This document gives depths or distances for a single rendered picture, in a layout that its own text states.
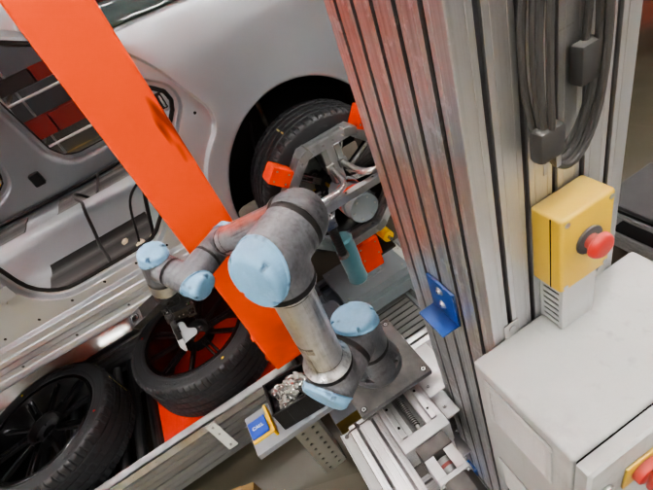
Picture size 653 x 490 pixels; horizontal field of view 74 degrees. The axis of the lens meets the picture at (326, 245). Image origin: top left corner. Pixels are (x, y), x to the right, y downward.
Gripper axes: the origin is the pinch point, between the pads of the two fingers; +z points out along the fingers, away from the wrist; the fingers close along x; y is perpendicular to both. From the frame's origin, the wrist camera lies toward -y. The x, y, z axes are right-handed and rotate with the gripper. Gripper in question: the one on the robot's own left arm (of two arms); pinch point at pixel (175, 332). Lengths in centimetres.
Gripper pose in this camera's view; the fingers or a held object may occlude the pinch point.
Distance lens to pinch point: 138.8
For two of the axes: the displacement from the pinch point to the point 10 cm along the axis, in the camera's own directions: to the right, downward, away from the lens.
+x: -5.6, -6.1, 5.6
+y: 8.3, -3.9, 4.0
